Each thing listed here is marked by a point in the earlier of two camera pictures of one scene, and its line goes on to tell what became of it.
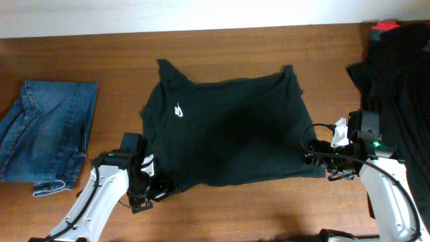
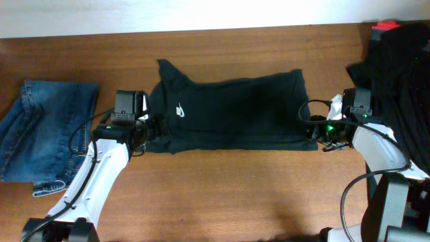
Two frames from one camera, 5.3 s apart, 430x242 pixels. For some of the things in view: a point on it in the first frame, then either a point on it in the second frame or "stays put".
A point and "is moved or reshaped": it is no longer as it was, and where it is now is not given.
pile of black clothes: x=394 y=78 stays put
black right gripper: x=322 y=160 → x=316 y=130
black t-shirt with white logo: x=227 y=132 is moved or reshaped
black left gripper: x=164 y=190 → x=160 y=126
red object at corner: x=385 y=25 stays put
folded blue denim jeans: x=43 y=134 stays put
